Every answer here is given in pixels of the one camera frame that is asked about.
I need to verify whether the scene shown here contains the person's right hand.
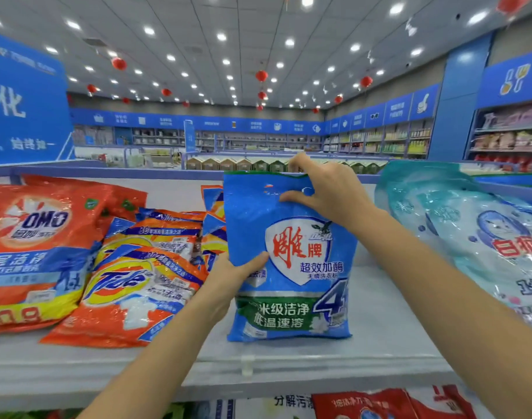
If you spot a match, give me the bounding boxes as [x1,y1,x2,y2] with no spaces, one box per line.
[279,152,376,232]

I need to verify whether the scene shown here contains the person's left hand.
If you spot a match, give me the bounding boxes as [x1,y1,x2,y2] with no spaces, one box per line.
[196,250,271,324]

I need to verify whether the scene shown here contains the orange blue small detergent packet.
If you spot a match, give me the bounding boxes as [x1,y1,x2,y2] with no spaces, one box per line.
[95,214,206,267]
[200,214,230,276]
[135,207,206,225]
[200,184,227,223]
[40,244,208,348]

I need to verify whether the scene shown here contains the blue Diao detergent bags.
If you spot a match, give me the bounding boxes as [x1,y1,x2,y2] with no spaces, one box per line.
[224,170,358,341]

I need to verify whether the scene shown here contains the grey metal shelf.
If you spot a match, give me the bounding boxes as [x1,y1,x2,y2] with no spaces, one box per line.
[0,161,532,411]

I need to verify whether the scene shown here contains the person's right forearm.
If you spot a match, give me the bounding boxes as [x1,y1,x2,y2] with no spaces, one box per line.
[353,205,532,419]

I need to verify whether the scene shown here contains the row of green boxes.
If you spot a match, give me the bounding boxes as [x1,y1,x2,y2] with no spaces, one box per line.
[185,155,381,173]

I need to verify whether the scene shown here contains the blue pillar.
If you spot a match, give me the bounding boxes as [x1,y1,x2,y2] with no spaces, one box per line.
[429,30,494,162]

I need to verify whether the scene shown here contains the small blue hanging sign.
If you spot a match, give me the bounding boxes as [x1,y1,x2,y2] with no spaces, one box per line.
[184,119,197,154]

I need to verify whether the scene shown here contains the rows of round ceiling lights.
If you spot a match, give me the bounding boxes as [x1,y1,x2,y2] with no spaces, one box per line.
[0,0,489,105]

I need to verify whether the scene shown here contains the rows of small red lanterns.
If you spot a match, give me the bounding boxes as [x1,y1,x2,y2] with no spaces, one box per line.
[82,55,374,114]

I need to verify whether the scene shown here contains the blue aisle sign board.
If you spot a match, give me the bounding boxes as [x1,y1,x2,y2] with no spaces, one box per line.
[0,26,75,166]

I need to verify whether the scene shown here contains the wall shelf of detergent bottles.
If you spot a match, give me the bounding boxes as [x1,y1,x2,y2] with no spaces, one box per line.
[327,104,532,169]

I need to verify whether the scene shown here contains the blue wall shelving unit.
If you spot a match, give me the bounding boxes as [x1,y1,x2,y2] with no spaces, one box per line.
[322,48,532,171]

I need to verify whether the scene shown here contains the blue wall sign band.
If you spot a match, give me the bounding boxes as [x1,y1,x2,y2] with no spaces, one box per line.
[69,107,328,136]

